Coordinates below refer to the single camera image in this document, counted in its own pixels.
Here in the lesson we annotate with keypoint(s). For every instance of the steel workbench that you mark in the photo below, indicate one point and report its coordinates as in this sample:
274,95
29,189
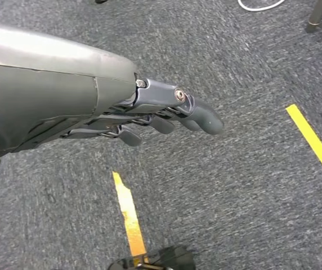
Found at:
318,15

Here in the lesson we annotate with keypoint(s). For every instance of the yellow floor tape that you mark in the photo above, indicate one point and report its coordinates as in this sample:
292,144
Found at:
313,141
130,216

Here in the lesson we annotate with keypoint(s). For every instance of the dark robot left foot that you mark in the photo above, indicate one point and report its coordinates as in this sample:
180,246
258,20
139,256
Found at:
172,261

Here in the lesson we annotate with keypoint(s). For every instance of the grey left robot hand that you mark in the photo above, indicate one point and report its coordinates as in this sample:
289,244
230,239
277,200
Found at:
51,97

